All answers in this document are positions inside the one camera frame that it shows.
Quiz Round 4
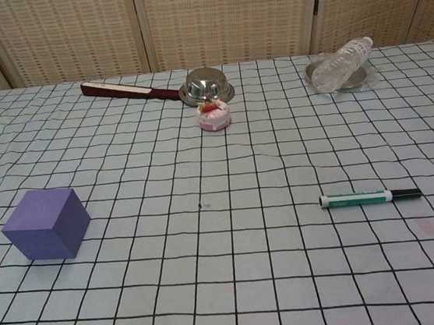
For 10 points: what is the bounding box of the green marker pen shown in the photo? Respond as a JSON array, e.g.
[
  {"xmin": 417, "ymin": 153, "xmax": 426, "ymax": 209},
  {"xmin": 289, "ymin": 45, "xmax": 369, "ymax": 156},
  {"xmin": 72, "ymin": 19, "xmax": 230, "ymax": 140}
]
[{"xmin": 318, "ymin": 183, "xmax": 422, "ymax": 211}]

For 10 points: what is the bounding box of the purple foam cube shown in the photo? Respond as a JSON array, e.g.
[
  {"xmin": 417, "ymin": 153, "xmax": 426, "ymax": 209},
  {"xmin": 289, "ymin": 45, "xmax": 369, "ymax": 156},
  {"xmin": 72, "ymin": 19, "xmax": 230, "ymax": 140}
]
[{"xmin": 0, "ymin": 184, "xmax": 96, "ymax": 267}]

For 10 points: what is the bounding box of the pink toy cake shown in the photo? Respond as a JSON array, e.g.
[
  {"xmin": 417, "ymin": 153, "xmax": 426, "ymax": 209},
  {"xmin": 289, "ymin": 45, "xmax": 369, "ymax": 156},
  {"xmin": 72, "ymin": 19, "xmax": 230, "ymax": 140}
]
[{"xmin": 193, "ymin": 97, "xmax": 234, "ymax": 135}]

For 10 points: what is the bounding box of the steel bowl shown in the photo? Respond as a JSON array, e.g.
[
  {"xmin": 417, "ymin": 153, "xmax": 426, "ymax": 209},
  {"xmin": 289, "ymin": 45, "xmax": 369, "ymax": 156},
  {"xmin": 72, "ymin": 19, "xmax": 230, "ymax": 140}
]
[{"xmin": 176, "ymin": 64, "xmax": 238, "ymax": 109}]

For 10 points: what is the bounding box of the checkered blue tablecloth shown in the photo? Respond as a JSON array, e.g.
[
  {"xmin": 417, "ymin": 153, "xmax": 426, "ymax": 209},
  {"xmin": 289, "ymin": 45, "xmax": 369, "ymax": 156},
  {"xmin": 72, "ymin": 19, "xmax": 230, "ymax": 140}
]
[{"xmin": 0, "ymin": 39, "xmax": 434, "ymax": 325}]

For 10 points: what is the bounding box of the dark red folding fan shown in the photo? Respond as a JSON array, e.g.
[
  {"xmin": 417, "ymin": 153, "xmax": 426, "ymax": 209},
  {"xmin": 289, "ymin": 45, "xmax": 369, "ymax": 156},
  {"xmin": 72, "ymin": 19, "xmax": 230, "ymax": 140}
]
[{"xmin": 79, "ymin": 70, "xmax": 183, "ymax": 112}]

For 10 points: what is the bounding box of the beige folding screen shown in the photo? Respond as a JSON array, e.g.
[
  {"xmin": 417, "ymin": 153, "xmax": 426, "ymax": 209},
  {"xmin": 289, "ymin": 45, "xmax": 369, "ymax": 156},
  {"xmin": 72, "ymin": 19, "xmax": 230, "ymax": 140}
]
[{"xmin": 0, "ymin": 0, "xmax": 434, "ymax": 93}]

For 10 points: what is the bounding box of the clear plastic water bottle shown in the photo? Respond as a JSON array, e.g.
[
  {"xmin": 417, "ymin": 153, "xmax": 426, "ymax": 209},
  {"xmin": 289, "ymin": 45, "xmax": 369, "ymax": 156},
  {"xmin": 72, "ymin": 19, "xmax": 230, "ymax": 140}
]
[{"xmin": 308, "ymin": 35, "xmax": 379, "ymax": 94}]

